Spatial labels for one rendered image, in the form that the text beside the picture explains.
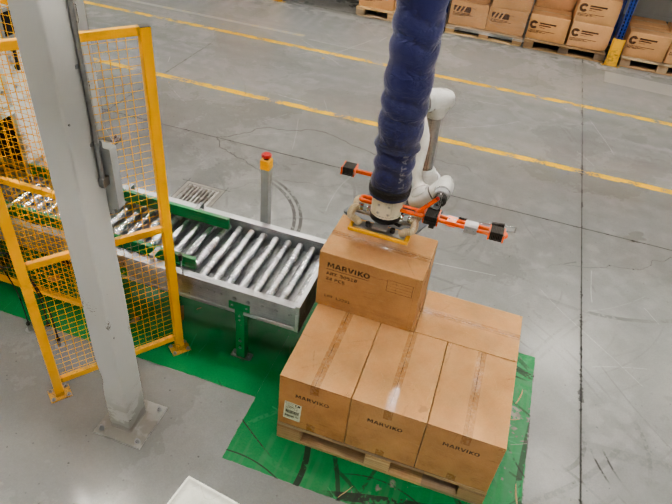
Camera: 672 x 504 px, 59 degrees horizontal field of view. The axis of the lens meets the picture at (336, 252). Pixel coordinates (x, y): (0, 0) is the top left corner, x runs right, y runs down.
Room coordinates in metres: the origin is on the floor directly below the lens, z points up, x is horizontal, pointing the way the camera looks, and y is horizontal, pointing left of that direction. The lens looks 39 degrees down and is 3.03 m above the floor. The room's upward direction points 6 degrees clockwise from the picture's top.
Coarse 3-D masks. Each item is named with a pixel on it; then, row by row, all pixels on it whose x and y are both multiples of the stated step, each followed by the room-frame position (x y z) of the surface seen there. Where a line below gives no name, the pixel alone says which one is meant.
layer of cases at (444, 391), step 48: (336, 336) 2.35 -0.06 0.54; (384, 336) 2.40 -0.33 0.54; (432, 336) 2.44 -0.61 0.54; (480, 336) 2.48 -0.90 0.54; (288, 384) 2.02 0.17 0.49; (336, 384) 2.01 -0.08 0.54; (384, 384) 2.05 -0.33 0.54; (432, 384) 2.08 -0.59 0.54; (480, 384) 2.12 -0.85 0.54; (336, 432) 1.95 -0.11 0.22; (384, 432) 1.88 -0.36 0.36; (432, 432) 1.82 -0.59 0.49; (480, 432) 1.81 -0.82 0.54; (480, 480) 1.75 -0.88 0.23
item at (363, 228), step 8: (352, 224) 2.65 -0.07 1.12; (360, 224) 2.65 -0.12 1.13; (368, 224) 2.63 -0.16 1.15; (360, 232) 2.60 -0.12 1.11; (368, 232) 2.60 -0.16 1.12; (376, 232) 2.60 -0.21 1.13; (384, 232) 2.60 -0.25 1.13; (392, 232) 2.60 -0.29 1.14; (392, 240) 2.56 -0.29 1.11; (400, 240) 2.56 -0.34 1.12; (408, 240) 2.57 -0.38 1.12
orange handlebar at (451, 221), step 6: (366, 174) 3.01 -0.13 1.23; (360, 198) 2.74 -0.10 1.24; (366, 198) 2.76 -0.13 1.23; (402, 210) 2.67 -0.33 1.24; (408, 210) 2.67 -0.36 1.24; (420, 216) 2.64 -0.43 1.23; (444, 216) 2.65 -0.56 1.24; (450, 216) 2.65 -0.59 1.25; (444, 222) 2.61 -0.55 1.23; (450, 222) 2.60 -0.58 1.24; (456, 222) 2.63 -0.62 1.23; (462, 222) 2.62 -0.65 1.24; (462, 228) 2.58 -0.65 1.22; (480, 228) 2.60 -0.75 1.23; (486, 228) 2.59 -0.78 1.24; (486, 234) 2.55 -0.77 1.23
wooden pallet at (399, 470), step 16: (288, 432) 2.01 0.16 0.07; (304, 432) 1.99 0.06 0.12; (320, 448) 1.96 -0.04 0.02; (336, 448) 1.98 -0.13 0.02; (352, 448) 1.92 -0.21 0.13; (368, 464) 1.89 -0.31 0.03; (384, 464) 1.87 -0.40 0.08; (400, 464) 1.85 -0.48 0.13; (416, 480) 1.83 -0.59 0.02; (432, 480) 1.84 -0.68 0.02; (448, 480) 1.78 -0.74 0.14; (464, 496) 1.75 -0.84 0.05; (480, 496) 1.74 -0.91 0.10
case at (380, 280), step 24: (336, 240) 2.72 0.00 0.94; (360, 240) 2.75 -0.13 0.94; (384, 240) 2.78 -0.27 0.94; (432, 240) 2.83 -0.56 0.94; (336, 264) 2.59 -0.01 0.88; (360, 264) 2.55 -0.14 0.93; (384, 264) 2.56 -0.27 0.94; (408, 264) 2.58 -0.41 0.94; (432, 264) 2.81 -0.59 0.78; (336, 288) 2.58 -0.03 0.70; (360, 288) 2.54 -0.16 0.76; (384, 288) 2.51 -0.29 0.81; (408, 288) 2.47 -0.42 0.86; (360, 312) 2.54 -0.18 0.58; (384, 312) 2.50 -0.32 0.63; (408, 312) 2.46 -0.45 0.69
